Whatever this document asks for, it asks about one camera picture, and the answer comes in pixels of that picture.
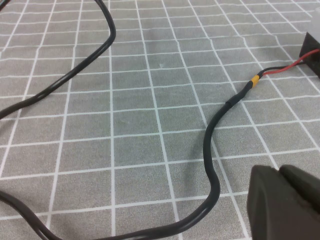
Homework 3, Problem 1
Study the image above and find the grey black push-button box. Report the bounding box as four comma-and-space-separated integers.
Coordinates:
298, 7, 320, 80

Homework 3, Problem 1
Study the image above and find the thin red wire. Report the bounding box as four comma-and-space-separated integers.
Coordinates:
262, 48, 320, 76

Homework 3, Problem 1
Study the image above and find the black power cable yellow sleeve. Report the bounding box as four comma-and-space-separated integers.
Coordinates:
0, 0, 307, 240

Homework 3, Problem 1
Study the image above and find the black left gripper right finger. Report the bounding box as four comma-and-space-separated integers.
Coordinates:
277, 164, 320, 215

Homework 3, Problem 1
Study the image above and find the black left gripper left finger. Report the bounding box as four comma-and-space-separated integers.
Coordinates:
246, 164, 320, 240

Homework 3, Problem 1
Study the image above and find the grey white-grid tablecloth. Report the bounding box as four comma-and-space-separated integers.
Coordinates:
0, 0, 320, 240

